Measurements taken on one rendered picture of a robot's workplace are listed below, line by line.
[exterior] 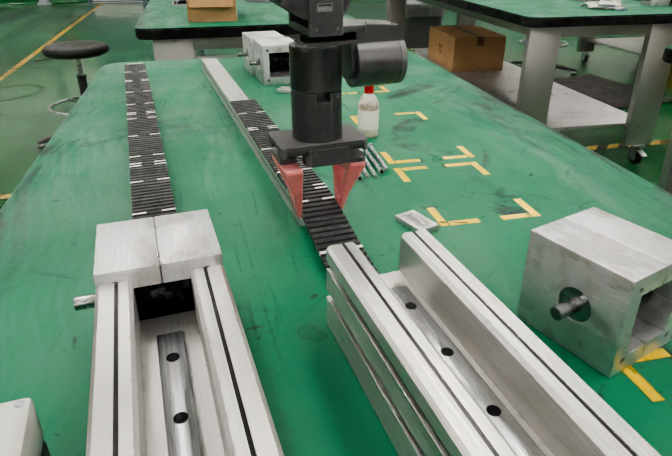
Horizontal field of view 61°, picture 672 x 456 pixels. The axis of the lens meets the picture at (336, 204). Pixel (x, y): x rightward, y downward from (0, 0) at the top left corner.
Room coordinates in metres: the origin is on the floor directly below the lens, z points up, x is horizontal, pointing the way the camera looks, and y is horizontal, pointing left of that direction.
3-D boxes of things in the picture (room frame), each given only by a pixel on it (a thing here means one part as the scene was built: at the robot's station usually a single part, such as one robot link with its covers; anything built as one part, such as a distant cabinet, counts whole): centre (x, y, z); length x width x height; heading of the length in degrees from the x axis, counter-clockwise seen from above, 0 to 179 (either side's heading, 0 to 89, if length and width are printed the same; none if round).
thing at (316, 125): (0.62, 0.02, 0.92); 0.10 x 0.07 x 0.07; 109
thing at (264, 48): (1.42, 0.16, 0.83); 0.11 x 0.10 x 0.10; 108
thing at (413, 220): (0.63, -0.10, 0.78); 0.05 x 0.03 x 0.01; 32
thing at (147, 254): (0.43, 0.17, 0.83); 0.12 x 0.09 x 0.10; 109
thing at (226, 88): (1.09, 0.19, 0.79); 0.96 x 0.04 x 0.03; 19
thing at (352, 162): (0.63, 0.01, 0.85); 0.07 x 0.07 x 0.09; 19
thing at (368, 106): (0.99, -0.06, 0.84); 0.04 x 0.04 x 0.12
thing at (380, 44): (0.64, -0.01, 1.02); 0.12 x 0.09 x 0.12; 110
